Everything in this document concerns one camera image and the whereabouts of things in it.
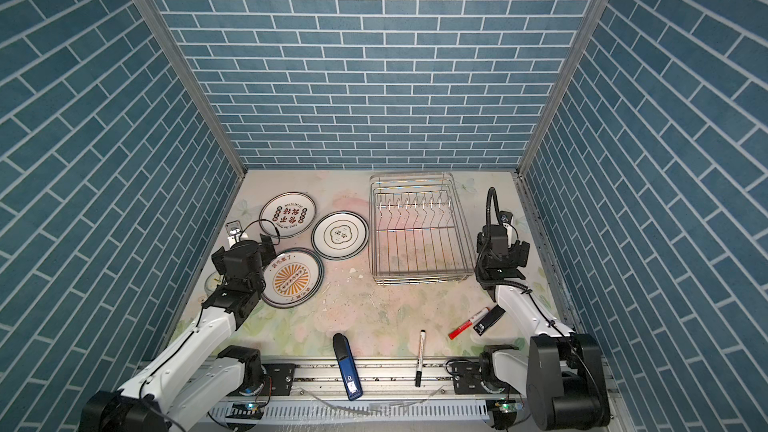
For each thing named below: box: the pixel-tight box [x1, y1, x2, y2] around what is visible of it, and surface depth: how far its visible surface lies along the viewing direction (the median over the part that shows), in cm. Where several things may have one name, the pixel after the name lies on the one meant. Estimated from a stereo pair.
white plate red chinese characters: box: [259, 191, 317, 238], surface depth 108 cm
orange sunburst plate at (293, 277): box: [261, 247, 325, 309], surface depth 91 cm
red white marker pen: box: [448, 307, 491, 340], surface depth 84 cm
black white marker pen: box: [415, 329, 426, 388], surface depth 78 cm
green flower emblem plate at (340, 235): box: [311, 210, 370, 261], surface depth 101 cm
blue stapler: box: [332, 333, 363, 401], surface depth 74 cm
